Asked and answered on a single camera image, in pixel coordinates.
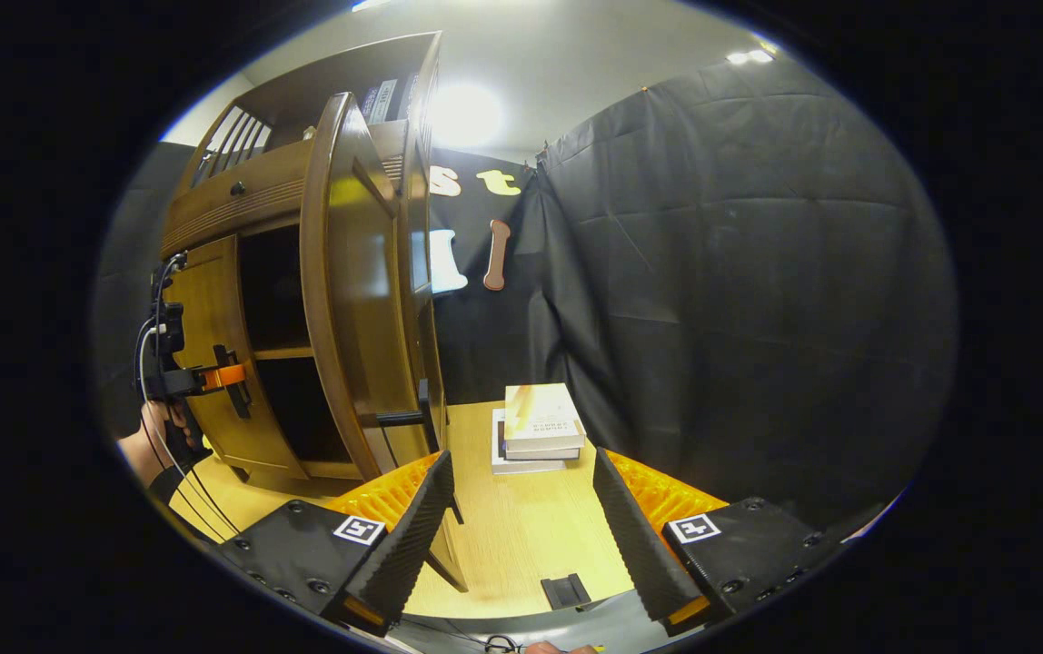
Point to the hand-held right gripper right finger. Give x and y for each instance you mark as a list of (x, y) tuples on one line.
[(640, 536)]

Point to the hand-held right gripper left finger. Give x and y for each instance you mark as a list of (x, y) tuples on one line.
[(412, 536)]

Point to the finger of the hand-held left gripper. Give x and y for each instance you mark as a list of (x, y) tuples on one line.
[(223, 376)]

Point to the wooden shoe cabinet door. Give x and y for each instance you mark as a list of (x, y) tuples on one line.
[(213, 300), (349, 291)]

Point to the wooden double-door shoe cabinet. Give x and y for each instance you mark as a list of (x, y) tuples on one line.
[(213, 204)]

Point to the wooden cabinet drawer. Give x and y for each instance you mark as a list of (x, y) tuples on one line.
[(222, 200)]

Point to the wooden inner shelf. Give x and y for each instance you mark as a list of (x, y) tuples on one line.
[(283, 352)]

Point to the small black clip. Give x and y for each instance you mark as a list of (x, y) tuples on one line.
[(565, 590)]

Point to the white book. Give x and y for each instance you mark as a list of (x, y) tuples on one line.
[(497, 445)]

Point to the grey book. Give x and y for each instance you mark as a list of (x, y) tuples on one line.
[(540, 453)]

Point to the cream book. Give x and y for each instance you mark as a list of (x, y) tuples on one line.
[(540, 413)]

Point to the black backdrop cloth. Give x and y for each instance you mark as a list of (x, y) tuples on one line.
[(758, 272)]

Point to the blue upright book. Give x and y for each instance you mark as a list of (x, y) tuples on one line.
[(368, 104)]

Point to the pale upright book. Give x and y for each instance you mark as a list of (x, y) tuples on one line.
[(384, 102)]

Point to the round bright lamp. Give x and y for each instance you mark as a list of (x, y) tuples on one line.
[(464, 115)]

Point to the small ceiling light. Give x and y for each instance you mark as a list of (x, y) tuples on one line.
[(749, 56)]

